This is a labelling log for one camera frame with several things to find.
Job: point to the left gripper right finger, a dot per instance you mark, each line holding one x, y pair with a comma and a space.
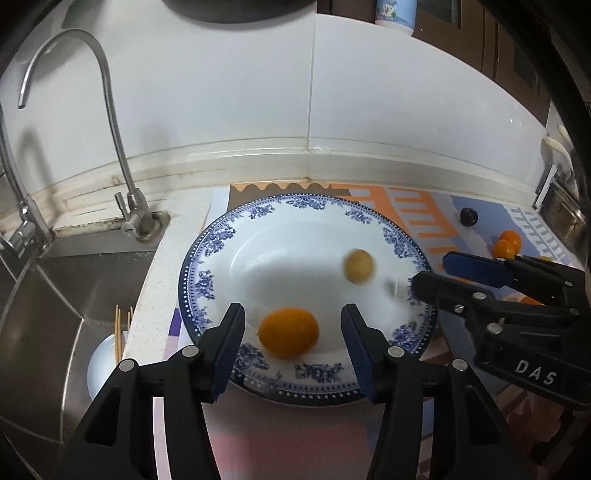
472, 439

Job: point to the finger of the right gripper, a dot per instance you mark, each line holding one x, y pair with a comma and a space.
523, 273
446, 293

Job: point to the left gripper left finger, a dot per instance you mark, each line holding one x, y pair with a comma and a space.
115, 440

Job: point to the round orange tangerine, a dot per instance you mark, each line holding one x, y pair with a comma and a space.
530, 301

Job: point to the small yellow-brown fruit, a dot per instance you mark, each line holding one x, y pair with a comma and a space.
359, 266

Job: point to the oval orange kumquat fruit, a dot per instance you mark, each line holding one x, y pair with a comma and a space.
289, 332

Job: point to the large chrome kitchen faucet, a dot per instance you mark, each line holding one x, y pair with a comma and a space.
33, 227

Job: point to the small orange front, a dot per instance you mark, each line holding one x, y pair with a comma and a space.
503, 249

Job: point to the small orange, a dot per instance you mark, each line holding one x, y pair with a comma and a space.
514, 238
503, 249

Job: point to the small orange back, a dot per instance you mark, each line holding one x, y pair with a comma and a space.
514, 238

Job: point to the dark plum far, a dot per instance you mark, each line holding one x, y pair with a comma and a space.
469, 217

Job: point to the white bowl in sink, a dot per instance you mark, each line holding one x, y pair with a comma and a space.
101, 365

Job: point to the metal dish rack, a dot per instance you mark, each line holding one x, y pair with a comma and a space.
560, 182

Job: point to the wooden chopsticks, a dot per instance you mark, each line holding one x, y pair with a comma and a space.
122, 323

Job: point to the stainless steel sink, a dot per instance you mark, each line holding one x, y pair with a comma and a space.
59, 311

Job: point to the blue white patterned plate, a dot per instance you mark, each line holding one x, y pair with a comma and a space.
288, 250

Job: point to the thin chrome water tap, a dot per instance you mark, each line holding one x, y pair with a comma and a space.
68, 78

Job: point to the white pump soap bottle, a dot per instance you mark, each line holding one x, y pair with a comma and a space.
401, 12

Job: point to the black frying pan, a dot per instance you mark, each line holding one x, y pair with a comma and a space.
235, 11

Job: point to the cream handled pan lower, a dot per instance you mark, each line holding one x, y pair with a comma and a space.
561, 150

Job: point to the cream handled pan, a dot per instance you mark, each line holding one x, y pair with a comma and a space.
565, 138
561, 150

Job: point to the cream handled pan upper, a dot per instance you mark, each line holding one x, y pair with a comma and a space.
565, 138

